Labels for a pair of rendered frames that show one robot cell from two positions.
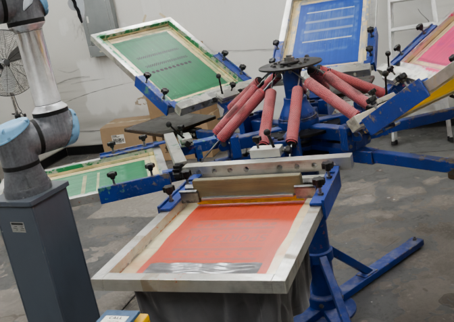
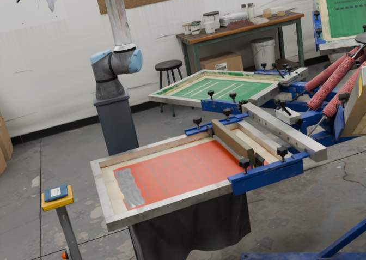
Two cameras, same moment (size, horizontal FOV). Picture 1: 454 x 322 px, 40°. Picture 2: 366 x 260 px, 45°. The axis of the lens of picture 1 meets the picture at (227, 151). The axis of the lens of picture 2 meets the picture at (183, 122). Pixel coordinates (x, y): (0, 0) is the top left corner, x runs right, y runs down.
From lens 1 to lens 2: 165 cm
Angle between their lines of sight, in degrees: 52
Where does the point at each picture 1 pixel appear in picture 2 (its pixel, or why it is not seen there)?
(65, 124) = (125, 60)
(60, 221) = (120, 118)
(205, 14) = not seen: outside the picture
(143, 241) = (145, 150)
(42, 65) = (114, 20)
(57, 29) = not seen: outside the picture
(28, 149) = (102, 71)
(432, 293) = not seen: outside the picture
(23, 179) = (99, 88)
